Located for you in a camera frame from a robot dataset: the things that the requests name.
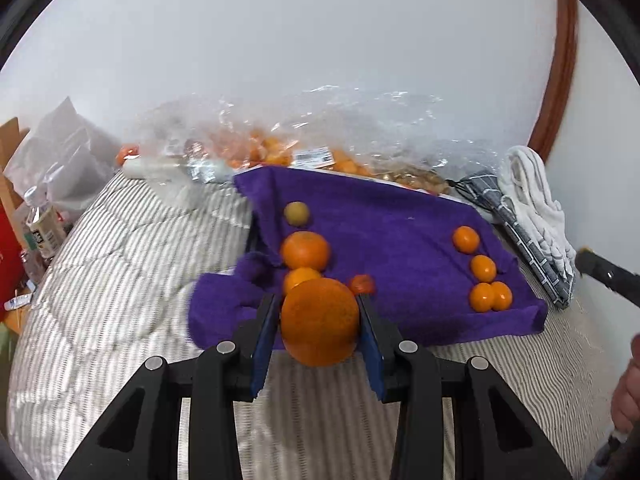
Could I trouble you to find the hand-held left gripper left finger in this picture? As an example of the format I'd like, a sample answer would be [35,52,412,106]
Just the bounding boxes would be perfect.
[57,292,278,480]

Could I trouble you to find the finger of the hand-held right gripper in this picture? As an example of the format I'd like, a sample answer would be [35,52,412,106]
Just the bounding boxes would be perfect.
[575,246,640,308]

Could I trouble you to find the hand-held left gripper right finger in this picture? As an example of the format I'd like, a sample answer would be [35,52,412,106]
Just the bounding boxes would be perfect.
[356,294,573,480]

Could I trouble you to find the large orange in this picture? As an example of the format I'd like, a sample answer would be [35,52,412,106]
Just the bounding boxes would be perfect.
[280,278,361,367]

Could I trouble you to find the small red tomato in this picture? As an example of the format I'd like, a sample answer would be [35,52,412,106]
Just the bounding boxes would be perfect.
[348,274,376,296]

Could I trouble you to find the orange persimmon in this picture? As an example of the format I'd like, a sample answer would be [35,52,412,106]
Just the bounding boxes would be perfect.
[283,266,323,295]

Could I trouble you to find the medium orange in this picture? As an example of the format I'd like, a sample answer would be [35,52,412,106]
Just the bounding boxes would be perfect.
[280,231,332,272]

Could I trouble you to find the small orange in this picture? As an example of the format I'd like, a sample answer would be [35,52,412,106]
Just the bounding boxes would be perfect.
[492,281,514,310]
[470,254,498,283]
[469,282,495,313]
[453,225,480,254]

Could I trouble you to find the green round fruit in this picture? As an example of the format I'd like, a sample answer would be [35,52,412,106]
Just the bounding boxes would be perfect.
[284,201,310,227]

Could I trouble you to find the person's right hand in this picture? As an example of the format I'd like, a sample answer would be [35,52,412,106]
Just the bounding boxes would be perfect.
[611,332,640,433]

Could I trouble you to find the grey checkered cloth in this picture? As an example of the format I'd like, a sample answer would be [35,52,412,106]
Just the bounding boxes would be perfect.
[452,172,576,309]

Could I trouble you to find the white cloth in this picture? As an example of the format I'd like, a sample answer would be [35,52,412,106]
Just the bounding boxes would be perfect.
[500,145,578,281]

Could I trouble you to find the purple towel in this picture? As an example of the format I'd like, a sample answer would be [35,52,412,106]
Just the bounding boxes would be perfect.
[187,164,549,351]

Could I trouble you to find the white cylindrical roll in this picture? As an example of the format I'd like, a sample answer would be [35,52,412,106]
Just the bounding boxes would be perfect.
[122,156,188,181]

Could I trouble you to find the clear plastic bag of oranges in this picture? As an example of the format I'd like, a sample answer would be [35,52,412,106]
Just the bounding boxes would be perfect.
[135,82,506,196]

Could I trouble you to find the small clear bottle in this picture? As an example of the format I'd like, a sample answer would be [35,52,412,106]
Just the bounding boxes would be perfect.
[19,249,43,283]

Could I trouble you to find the labelled plastic bottle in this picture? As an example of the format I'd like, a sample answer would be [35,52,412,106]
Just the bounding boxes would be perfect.
[22,186,68,261]

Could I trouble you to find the red cardboard box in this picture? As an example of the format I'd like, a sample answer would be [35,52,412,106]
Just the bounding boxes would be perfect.
[0,117,31,306]

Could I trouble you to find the translucent plastic bag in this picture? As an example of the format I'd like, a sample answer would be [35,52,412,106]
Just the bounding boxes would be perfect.
[5,97,123,221]

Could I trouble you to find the brown wooden frame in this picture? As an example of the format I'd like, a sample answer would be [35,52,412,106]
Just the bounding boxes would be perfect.
[527,0,581,161]

